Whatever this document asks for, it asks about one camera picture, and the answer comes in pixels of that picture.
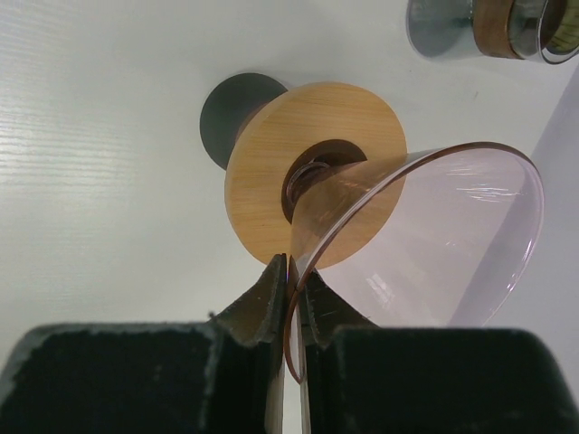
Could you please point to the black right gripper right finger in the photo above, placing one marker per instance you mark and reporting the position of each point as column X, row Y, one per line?
column 360, row 378

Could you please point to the pink transparent cone dripper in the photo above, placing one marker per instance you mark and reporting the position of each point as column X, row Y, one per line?
column 434, row 239

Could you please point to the wooden ring dripper holder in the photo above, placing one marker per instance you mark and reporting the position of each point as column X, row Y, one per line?
column 330, row 122

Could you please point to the dark glass jar wooden band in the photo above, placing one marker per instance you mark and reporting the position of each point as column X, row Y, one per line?
column 541, row 31

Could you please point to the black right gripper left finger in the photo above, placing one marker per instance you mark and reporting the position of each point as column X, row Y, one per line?
column 222, row 375

